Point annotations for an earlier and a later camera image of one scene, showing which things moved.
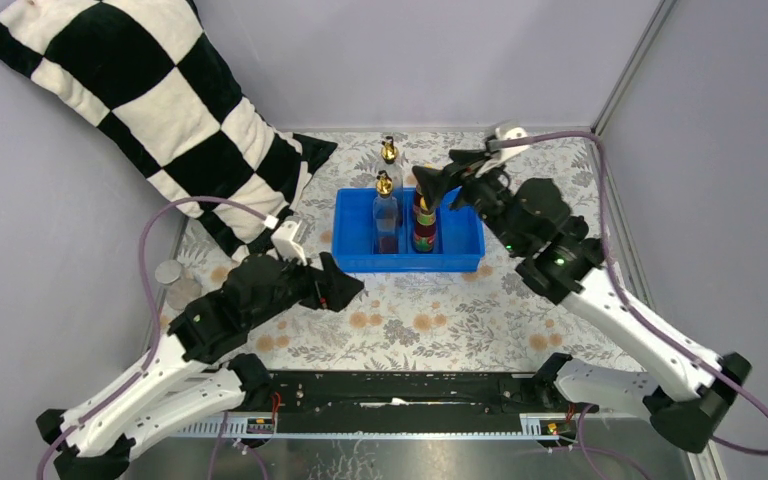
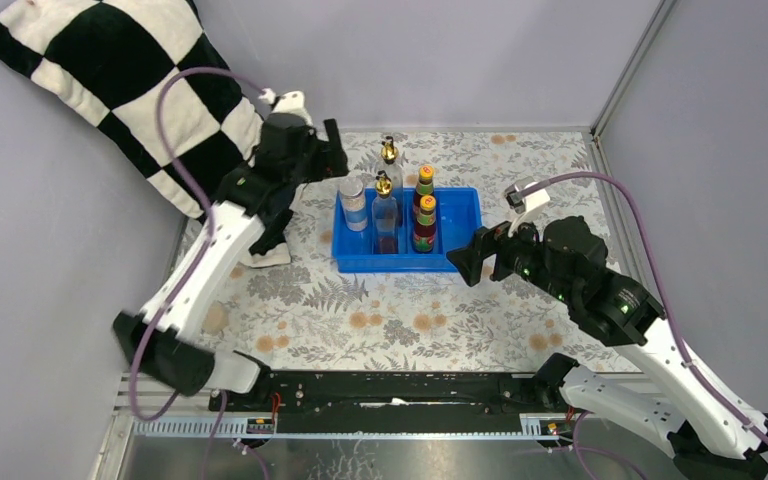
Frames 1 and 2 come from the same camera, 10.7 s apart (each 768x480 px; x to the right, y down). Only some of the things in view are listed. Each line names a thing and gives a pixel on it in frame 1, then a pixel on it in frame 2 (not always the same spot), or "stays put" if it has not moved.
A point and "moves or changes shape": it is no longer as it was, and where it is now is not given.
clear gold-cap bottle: x=390 y=156 stays put
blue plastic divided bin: x=459 y=243 stays put
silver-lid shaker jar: x=168 y=271 moves or changes shape
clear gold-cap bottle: x=385 y=217 stays put
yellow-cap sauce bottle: x=425 y=230 stays put
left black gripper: x=334 y=289 → x=327 y=163
